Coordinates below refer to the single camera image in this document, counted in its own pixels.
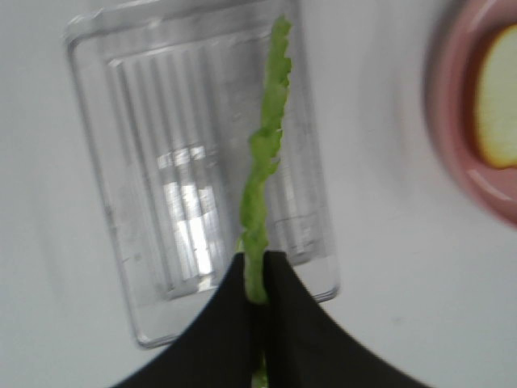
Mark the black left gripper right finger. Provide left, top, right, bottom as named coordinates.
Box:
left=263, top=251, right=424, bottom=387

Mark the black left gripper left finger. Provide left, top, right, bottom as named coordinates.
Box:
left=116, top=253, right=261, bottom=387

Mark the green lettuce leaf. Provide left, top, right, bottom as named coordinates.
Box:
left=237, top=15, right=292, bottom=306

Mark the bread slice with orange crust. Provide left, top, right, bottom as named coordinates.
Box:
left=473, top=24, right=516, bottom=169

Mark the clear plastic left container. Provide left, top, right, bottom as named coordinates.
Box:
left=65, top=1, right=339, bottom=348

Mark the pink round plate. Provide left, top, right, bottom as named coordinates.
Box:
left=423, top=1, right=516, bottom=226

